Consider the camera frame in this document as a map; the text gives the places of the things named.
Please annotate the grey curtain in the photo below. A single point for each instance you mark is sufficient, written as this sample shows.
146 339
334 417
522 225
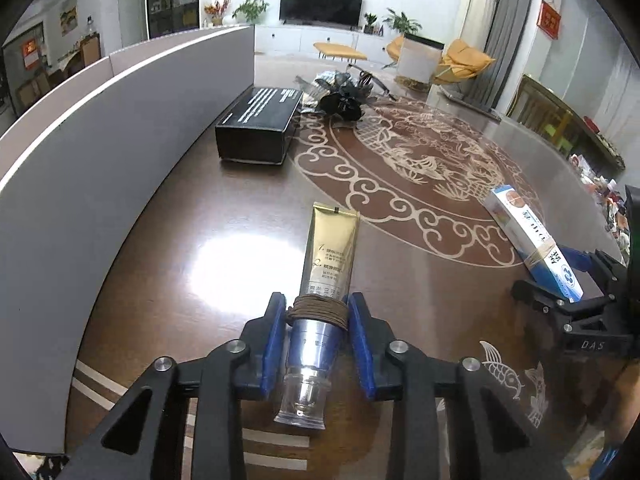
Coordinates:
510 35

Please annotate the orange lounge chair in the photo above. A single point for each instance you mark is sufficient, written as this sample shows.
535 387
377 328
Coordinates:
465 57

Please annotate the red wall hanging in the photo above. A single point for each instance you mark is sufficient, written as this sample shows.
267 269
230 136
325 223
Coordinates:
549 20

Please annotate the black rectangular box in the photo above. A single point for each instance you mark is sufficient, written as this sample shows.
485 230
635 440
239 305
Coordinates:
255 120

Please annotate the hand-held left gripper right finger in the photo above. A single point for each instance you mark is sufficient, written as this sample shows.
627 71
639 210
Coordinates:
361 345

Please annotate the leafy potted plant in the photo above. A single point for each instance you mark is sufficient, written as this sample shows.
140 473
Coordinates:
402 21

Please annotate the white television cabinet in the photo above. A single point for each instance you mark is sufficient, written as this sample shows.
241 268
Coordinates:
300 40

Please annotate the orange stool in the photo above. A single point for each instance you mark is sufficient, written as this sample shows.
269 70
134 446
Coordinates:
340 51

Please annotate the bushy green potted plant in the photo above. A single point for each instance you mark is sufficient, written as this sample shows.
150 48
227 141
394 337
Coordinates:
250 10

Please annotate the wooden side cabinet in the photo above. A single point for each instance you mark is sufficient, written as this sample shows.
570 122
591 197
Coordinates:
91 50

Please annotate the black television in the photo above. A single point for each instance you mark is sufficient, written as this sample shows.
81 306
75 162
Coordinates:
321 5

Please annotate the person's right forearm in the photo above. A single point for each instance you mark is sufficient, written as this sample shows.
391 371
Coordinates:
627 400

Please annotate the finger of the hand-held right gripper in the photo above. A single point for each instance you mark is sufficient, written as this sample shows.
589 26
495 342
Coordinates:
545 302
575 259

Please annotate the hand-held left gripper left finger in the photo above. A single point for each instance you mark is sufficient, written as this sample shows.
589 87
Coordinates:
272 345

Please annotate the red flowers in vase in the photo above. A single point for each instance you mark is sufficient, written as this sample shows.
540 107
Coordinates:
217 10

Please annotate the brown patterned desktop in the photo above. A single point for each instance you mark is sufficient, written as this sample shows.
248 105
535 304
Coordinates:
200 220

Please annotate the clear bottle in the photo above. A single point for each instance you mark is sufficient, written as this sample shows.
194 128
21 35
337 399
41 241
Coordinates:
90 25

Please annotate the small potted plant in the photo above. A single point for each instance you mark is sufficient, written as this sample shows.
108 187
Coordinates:
370 22

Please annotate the black crumpled bag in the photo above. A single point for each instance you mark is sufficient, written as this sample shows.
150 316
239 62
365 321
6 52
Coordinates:
345 97

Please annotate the blue white carton box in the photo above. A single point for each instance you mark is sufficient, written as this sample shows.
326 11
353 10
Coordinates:
525 230

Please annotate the colourful clutter pile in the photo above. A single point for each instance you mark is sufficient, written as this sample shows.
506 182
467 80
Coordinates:
602 195

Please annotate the grey partition panel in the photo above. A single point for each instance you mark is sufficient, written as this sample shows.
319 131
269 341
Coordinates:
100 160

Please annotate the gold cosmetic tube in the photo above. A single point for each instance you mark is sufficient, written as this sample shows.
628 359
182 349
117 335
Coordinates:
327 255

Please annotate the framed wall painting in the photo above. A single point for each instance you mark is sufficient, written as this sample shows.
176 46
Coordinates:
68 14

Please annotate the white standing air conditioner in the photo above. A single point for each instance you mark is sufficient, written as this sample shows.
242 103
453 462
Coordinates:
477 5

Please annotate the red door poster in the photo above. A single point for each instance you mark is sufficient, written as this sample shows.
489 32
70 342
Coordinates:
30 54

